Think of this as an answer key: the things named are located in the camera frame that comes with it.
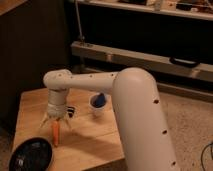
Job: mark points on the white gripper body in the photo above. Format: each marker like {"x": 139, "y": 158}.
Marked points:
{"x": 57, "y": 103}

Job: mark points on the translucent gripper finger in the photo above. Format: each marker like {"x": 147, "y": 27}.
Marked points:
{"x": 67, "y": 124}
{"x": 44, "y": 120}

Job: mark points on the orange carrot-shaped pepper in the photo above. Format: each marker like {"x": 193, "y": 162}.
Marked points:
{"x": 56, "y": 130}

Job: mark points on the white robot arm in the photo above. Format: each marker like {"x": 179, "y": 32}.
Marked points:
{"x": 141, "y": 122}

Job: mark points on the black ceramic bowl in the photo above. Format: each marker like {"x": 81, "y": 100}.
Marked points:
{"x": 34, "y": 154}

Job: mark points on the wooden table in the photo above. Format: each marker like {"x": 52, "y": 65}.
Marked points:
{"x": 90, "y": 144}

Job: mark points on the white plastic cup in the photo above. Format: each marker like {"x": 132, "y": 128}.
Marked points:
{"x": 97, "y": 111}

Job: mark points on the blue object in cup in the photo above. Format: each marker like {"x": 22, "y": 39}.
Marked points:
{"x": 98, "y": 101}

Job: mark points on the metal vertical pole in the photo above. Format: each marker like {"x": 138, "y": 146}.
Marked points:
{"x": 81, "y": 36}

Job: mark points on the dark wooden cabinet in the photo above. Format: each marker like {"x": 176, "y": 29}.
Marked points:
{"x": 33, "y": 41}

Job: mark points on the grey metal case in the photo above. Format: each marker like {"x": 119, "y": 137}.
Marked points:
{"x": 147, "y": 61}

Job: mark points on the background shelf with clutter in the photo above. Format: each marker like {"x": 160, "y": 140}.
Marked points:
{"x": 142, "y": 8}

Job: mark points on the black case handle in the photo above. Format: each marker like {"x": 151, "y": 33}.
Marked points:
{"x": 188, "y": 64}

